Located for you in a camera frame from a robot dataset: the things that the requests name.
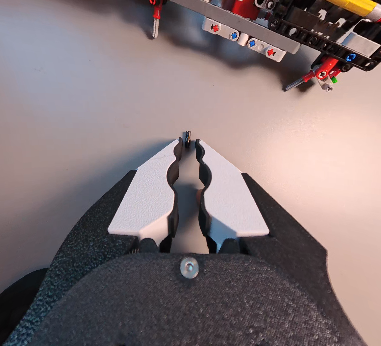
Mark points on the black lego pin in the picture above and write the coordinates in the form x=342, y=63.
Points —
x=187, y=139

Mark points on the lego car model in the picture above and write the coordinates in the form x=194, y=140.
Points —
x=226, y=15

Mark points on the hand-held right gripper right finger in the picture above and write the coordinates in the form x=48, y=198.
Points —
x=235, y=203

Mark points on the person's right hand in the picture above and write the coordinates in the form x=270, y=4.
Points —
x=198, y=196

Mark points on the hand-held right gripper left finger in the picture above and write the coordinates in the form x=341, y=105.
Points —
x=143, y=203

